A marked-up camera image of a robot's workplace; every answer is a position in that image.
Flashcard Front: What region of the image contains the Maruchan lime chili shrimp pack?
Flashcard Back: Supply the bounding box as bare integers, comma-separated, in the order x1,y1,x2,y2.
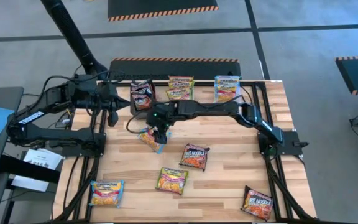
165,88,193,101
168,75,195,85
167,81,195,91
155,166,190,196

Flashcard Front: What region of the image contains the black desk crossbar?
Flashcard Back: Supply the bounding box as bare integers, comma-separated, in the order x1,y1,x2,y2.
0,154,62,184

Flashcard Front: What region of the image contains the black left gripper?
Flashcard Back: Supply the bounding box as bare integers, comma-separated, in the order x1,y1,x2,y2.
99,83,132,128

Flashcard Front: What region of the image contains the black camera pole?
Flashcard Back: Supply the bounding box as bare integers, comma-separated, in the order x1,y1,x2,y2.
40,0,109,78

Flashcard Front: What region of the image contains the white paper sheet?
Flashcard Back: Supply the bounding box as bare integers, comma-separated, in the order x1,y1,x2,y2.
11,148,64,193

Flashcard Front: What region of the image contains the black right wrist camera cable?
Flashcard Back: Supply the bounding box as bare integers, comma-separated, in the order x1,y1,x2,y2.
126,110,155,135

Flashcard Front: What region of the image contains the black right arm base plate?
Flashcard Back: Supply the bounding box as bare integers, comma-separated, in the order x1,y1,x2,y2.
257,130,310,156

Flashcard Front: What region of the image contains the grey side desk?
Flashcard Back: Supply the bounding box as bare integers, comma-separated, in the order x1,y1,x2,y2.
0,86,25,179

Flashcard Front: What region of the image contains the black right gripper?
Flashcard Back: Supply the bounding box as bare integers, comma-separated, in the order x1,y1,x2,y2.
149,119,172,146

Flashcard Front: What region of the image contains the black aluminium table frame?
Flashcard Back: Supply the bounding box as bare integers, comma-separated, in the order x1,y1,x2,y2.
54,79,318,224

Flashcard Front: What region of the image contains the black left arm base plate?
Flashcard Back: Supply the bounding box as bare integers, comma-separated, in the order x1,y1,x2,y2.
61,133,107,157

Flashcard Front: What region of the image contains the clear plastic bin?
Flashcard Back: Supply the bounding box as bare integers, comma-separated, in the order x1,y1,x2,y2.
165,77,196,103
213,76,243,105

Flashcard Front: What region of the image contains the dark grey plastic bin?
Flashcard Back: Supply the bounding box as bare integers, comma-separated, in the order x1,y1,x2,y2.
129,80,157,121

